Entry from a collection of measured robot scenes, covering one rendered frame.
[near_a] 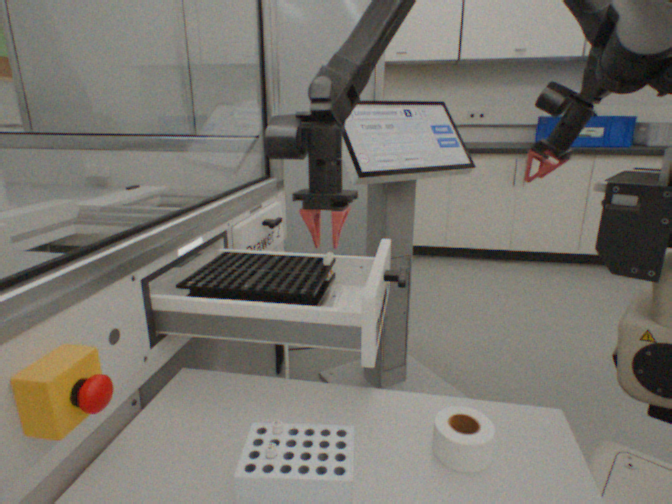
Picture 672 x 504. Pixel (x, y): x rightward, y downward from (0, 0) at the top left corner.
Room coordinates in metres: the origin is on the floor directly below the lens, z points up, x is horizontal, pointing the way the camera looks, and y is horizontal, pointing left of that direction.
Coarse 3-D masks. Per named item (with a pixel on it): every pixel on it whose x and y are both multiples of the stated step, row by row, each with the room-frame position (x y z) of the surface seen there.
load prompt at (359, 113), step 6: (354, 108) 1.61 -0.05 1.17; (360, 108) 1.62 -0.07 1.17; (366, 108) 1.64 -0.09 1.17; (372, 108) 1.65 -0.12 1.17; (378, 108) 1.66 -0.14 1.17; (384, 108) 1.68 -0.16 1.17; (390, 108) 1.69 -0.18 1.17; (396, 108) 1.70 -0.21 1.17; (402, 108) 1.72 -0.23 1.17; (408, 108) 1.73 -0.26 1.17; (414, 108) 1.74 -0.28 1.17; (354, 114) 1.59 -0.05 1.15; (360, 114) 1.61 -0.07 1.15; (366, 114) 1.62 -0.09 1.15; (372, 114) 1.63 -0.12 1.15; (378, 114) 1.64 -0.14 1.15; (384, 114) 1.66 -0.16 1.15; (390, 114) 1.67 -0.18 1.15; (396, 114) 1.68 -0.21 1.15; (402, 114) 1.70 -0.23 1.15; (408, 114) 1.71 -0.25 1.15; (414, 114) 1.72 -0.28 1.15; (420, 114) 1.74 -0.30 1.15
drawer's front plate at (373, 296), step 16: (384, 240) 0.80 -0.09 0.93; (384, 256) 0.71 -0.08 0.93; (384, 272) 0.67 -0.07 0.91; (368, 288) 0.56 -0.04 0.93; (384, 288) 0.68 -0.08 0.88; (368, 304) 0.54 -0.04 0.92; (384, 304) 0.70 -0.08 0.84; (368, 320) 0.54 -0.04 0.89; (368, 336) 0.54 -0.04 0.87; (368, 352) 0.54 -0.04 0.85
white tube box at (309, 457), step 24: (264, 432) 0.44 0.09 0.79; (288, 432) 0.44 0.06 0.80; (312, 432) 0.44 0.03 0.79; (336, 432) 0.44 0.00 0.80; (264, 456) 0.40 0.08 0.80; (288, 456) 0.41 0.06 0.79; (312, 456) 0.40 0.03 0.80; (336, 456) 0.40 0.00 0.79; (240, 480) 0.37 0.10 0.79; (264, 480) 0.37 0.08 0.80; (288, 480) 0.37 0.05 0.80; (312, 480) 0.36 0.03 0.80; (336, 480) 0.36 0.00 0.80
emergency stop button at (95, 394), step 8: (96, 376) 0.40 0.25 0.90; (104, 376) 0.41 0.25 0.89; (88, 384) 0.39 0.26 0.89; (96, 384) 0.40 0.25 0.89; (104, 384) 0.40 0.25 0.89; (112, 384) 0.41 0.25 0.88; (80, 392) 0.39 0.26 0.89; (88, 392) 0.39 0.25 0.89; (96, 392) 0.39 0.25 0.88; (104, 392) 0.40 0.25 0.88; (112, 392) 0.41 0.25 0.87; (80, 400) 0.38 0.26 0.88; (88, 400) 0.38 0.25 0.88; (96, 400) 0.39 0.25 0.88; (104, 400) 0.40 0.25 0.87; (88, 408) 0.38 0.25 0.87; (96, 408) 0.39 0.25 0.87
